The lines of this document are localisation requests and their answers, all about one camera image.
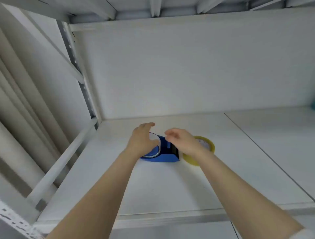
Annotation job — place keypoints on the person's right forearm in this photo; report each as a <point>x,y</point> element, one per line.
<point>236,197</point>

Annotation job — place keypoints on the clear tape roll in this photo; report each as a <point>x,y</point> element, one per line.
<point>153,154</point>

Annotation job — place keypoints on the person's right hand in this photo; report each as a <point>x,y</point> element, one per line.
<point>188,145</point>

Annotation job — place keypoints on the person's left forearm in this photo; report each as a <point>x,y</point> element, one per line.
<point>98,197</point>

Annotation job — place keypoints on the yellow tape roll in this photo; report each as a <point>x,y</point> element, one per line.
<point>209,147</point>

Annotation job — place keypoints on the person's left hand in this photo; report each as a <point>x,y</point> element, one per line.
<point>139,141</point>

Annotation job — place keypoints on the blue tape dispenser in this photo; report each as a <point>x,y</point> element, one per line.
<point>167,157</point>

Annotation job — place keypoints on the person's left fingers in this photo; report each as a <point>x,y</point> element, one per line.
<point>147,125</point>

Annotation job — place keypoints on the person's right fingers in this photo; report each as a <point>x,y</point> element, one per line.
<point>172,135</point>

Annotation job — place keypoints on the white metal shelf rack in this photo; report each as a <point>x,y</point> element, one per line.
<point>85,89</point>

